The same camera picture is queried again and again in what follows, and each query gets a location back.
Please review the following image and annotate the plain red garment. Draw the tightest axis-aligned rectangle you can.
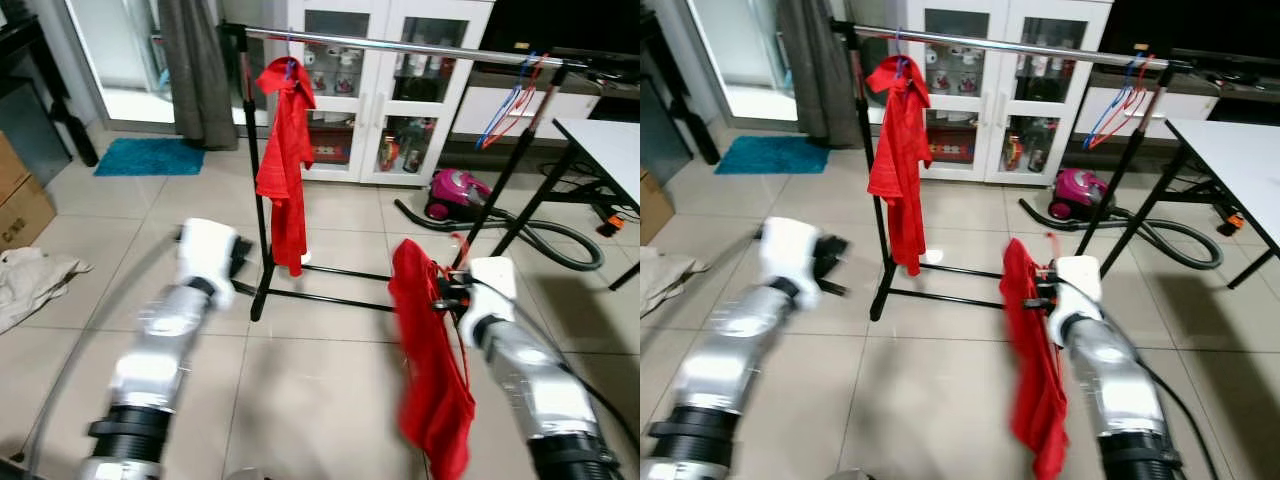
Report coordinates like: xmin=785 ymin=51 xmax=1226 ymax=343
xmin=998 ymin=237 xmax=1071 ymax=480
xmin=255 ymin=57 xmax=318 ymax=278
xmin=866 ymin=55 xmax=933 ymax=278
xmin=388 ymin=238 xmax=478 ymax=480

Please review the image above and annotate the black chrome clothes rack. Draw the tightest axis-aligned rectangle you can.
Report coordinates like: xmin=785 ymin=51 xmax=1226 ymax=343
xmin=218 ymin=22 xmax=581 ymax=323
xmin=828 ymin=18 xmax=1193 ymax=323

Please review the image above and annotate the magenta vacuum cleaner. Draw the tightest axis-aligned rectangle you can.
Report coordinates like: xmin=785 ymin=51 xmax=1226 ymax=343
xmin=1048 ymin=167 xmax=1113 ymax=221
xmin=425 ymin=168 xmax=493 ymax=223

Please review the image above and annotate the blue floor mat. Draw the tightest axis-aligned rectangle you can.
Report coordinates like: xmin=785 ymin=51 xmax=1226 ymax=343
xmin=93 ymin=137 xmax=208 ymax=179
xmin=713 ymin=135 xmax=816 ymax=177

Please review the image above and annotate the white crumpled cloth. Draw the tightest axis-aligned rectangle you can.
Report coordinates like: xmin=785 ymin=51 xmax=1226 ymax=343
xmin=0 ymin=245 xmax=93 ymax=336
xmin=640 ymin=245 xmax=706 ymax=319

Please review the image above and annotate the white glass door cabinet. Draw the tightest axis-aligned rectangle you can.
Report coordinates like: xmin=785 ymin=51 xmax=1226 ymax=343
xmin=900 ymin=0 xmax=1114 ymax=188
xmin=285 ymin=0 xmax=496 ymax=188

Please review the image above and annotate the brown cardboard box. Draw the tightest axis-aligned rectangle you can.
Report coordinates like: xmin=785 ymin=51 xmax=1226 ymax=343
xmin=640 ymin=170 xmax=673 ymax=246
xmin=0 ymin=175 xmax=58 ymax=251
xmin=0 ymin=130 xmax=33 ymax=201

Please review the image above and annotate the grey curtain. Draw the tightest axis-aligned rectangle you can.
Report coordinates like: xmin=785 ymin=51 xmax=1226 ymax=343
xmin=158 ymin=0 xmax=239 ymax=151
xmin=778 ymin=0 xmax=851 ymax=149

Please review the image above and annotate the white framed glass door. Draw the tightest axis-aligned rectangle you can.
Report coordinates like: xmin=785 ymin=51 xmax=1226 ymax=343
xmin=680 ymin=0 xmax=791 ymax=126
xmin=45 ymin=0 xmax=181 ymax=131

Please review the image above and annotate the white low sideboard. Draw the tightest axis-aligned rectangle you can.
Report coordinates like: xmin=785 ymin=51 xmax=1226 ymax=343
xmin=450 ymin=70 xmax=641 ymax=141
xmin=1075 ymin=70 xmax=1280 ymax=126

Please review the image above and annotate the black television screen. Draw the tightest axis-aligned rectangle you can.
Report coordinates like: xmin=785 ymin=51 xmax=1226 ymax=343
xmin=1100 ymin=0 xmax=1280 ymax=61
xmin=478 ymin=0 xmax=641 ymax=73

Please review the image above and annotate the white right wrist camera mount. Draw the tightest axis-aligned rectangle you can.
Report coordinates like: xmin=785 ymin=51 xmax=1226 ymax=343
xmin=1045 ymin=256 xmax=1103 ymax=346
xmin=455 ymin=257 xmax=518 ymax=346

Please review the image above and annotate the black table leg frame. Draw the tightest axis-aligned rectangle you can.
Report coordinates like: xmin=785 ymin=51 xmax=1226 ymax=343
xmin=490 ymin=140 xmax=641 ymax=293
xmin=1100 ymin=150 xmax=1280 ymax=291

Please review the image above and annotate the grey vacuum hose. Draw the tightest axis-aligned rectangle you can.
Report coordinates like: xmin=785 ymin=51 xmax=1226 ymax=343
xmin=1018 ymin=197 xmax=1225 ymax=272
xmin=395 ymin=195 xmax=607 ymax=272

